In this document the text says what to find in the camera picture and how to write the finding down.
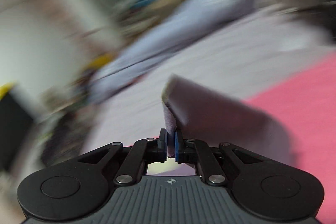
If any pink towel blanket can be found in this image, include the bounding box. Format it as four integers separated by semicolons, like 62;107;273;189
123;53;336;224

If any yellow cloth behind television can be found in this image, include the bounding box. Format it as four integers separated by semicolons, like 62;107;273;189
0;83;15;100

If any purple garment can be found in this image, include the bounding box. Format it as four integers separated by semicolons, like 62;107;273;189
161;75;295;166

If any light blue duvet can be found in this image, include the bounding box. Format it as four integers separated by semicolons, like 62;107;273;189
86;0;297;104

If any grey quilted bedsheet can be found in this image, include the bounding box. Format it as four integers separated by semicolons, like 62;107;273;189
81;7;335;153

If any black television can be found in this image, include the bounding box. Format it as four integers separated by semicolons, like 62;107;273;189
0;92;34;171

